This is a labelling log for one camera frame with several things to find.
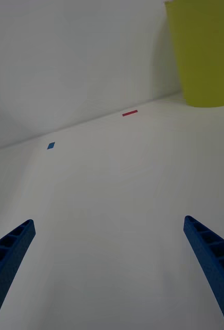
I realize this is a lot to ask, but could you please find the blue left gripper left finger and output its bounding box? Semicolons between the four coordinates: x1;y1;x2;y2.
0;219;36;330

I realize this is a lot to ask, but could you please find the yellow-green plastic bin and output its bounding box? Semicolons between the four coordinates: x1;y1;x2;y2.
164;0;224;108

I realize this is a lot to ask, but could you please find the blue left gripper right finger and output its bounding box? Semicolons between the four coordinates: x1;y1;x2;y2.
183;215;224;330

